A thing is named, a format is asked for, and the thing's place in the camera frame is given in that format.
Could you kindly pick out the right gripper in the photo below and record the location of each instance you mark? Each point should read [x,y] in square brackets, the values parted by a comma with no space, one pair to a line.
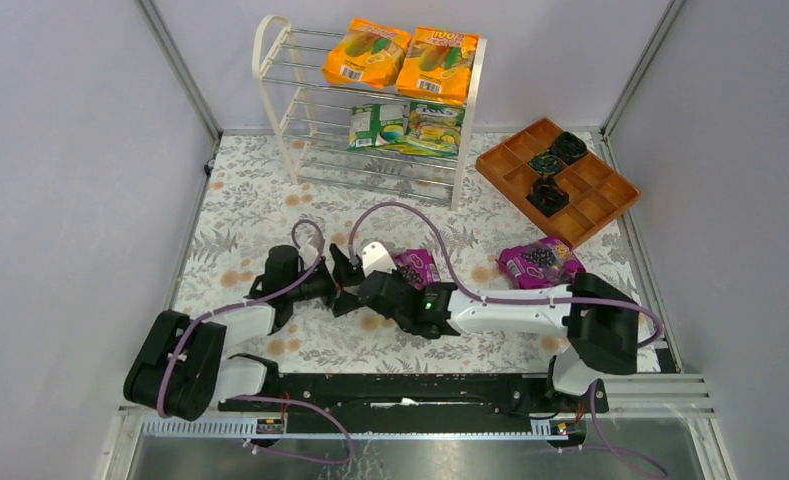
[370,290]

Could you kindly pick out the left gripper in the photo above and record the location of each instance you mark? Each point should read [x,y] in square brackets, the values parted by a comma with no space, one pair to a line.
[335,283]

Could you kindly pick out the purple grape candy bag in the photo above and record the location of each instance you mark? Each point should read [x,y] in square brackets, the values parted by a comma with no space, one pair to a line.
[542,264]
[417,267]

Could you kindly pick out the green candy bag underneath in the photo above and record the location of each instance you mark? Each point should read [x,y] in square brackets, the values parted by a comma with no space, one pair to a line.
[376,126]

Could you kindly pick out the green Fox's candy bag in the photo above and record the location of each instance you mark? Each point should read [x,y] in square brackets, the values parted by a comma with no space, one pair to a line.
[432,130]

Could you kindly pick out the orange mango candy bag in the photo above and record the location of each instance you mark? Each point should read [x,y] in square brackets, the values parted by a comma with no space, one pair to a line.
[369,53]
[438,66]

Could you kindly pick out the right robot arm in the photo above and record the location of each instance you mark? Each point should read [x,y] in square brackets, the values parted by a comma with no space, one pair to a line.
[599,322]

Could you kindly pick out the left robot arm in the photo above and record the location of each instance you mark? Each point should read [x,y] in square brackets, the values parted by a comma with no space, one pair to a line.
[184,366]

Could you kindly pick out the white metal shelf rack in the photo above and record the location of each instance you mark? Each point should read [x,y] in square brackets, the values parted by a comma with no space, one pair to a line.
[311,119]

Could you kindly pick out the black round object bottom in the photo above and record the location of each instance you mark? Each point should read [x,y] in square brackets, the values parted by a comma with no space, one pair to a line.
[547,196]

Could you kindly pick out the black round object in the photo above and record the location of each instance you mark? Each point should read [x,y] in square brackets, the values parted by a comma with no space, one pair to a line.
[547,196]
[546,164]
[568,148]

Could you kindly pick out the black round object middle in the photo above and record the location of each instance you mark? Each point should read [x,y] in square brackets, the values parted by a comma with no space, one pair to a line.
[546,164]

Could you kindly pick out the black round object top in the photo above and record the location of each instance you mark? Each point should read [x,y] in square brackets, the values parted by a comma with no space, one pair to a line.
[568,148]

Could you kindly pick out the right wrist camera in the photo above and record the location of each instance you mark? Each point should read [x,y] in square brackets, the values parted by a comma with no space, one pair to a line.
[375,257]

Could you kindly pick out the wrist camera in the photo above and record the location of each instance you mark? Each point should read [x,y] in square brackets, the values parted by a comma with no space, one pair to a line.
[375,257]
[310,250]

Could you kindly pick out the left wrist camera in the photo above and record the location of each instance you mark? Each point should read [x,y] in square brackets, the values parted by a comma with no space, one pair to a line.
[310,250]

